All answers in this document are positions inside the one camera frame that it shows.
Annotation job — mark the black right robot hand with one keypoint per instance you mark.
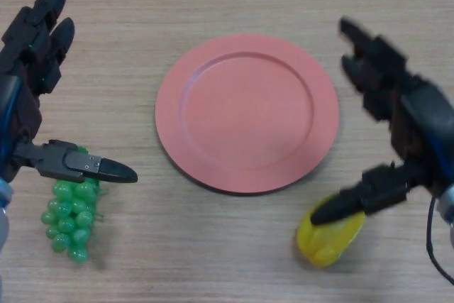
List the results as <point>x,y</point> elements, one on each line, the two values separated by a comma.
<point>422,129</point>

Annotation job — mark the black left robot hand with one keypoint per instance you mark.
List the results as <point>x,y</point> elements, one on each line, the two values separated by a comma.
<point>19,76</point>

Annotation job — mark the yellow starfruit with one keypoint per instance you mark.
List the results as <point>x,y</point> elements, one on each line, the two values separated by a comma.
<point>333,242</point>

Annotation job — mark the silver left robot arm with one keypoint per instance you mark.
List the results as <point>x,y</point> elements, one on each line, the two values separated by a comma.
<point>3,225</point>

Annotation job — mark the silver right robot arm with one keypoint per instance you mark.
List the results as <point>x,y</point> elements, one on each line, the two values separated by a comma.
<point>449,218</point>

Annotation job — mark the pink round plate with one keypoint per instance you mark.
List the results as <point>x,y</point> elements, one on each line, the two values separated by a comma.
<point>244,111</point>

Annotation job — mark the green grape bunch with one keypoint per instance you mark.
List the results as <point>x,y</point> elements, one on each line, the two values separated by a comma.
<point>67,214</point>

